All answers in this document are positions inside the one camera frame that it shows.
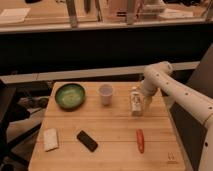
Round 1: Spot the white bottle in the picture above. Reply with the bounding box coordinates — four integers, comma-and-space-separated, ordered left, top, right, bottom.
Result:
130, 86, 142, 116

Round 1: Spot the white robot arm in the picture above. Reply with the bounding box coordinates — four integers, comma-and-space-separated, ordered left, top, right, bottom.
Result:
141, 61, 213, 171

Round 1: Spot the white paper cup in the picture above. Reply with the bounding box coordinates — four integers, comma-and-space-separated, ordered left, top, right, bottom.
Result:
98, 84, 114, 106

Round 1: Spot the grey metal post right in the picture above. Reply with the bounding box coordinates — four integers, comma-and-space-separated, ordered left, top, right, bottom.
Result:
126, 0, 136, 25

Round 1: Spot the wooden table board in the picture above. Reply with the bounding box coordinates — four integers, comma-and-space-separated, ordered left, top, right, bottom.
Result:
29, 82, 186, 171

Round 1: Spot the white paper sheet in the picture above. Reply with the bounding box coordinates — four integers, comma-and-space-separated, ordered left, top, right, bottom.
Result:
0, 8, 30, 24

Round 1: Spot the black rectangular block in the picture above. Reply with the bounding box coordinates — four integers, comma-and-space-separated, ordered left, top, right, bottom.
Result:
77, 131, 98, 152

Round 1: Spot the red chili pepper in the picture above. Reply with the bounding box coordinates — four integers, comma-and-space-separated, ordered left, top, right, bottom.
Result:
136, 129, 145, 153

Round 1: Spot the grey metal post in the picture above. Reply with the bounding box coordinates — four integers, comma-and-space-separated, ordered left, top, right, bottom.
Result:
66, 0, 78, 28
126, 0, 136, 25

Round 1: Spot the white folded cloth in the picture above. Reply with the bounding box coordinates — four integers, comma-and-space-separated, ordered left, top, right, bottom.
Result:
43, 128, 59, 151

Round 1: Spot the green ceramic bowl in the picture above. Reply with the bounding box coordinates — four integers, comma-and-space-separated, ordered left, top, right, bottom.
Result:
55, 83, 86, 110

